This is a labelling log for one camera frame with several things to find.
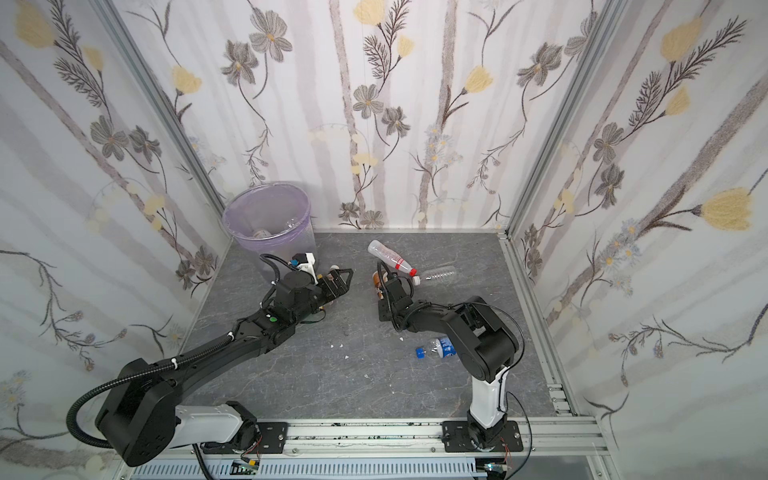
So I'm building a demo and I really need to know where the brown Nescafe bottle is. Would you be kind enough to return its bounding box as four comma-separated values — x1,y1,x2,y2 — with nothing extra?
372,272,388,300

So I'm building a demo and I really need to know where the clear bottle white cap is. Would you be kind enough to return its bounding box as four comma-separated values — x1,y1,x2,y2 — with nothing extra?
419,265,458,285

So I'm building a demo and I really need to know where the white bottle red cap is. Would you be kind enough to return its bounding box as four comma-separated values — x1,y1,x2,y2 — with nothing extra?
367,240,421,286

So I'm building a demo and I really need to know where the blue cap water bottle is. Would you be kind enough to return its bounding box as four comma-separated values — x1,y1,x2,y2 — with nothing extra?
415,336,457,359

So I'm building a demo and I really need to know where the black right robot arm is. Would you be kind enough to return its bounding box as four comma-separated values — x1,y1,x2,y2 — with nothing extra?
374,260,526,452

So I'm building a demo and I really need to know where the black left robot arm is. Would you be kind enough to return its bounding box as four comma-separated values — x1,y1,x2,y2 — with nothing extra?
65,254,354,467

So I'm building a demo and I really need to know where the purple lined mesh trash bin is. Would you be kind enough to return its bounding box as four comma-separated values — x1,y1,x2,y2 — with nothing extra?
222,182,317,281

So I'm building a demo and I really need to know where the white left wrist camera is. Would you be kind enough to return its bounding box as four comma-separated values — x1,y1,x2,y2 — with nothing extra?
291,252,318,283

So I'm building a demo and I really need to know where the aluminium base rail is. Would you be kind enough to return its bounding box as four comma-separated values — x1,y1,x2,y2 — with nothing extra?
113,418,607,463

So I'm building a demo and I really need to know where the white cable duct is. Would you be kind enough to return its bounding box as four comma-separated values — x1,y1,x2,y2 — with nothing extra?
128,458,490,480

